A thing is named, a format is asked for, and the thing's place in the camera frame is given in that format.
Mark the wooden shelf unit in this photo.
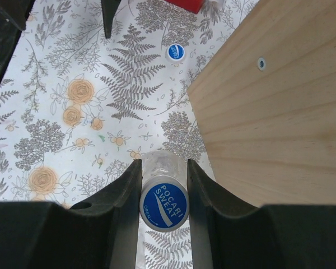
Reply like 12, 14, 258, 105
188, 1, 336, 206

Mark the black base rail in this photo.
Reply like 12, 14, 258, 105
0, 1, 34, 84

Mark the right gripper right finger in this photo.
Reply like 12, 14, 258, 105
187, 160, 336, 268

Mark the blue Pocari Sweat cap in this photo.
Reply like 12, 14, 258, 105
139, 175, 189, 233

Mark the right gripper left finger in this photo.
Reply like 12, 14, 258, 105
0, 160, 142, 268

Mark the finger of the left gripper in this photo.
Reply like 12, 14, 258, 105
101, 0, 120, 39

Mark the clear plastic bottle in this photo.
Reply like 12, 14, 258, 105
141, 150, 187, 188

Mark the small blue cap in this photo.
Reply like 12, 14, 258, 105
166, 43, 186, 64

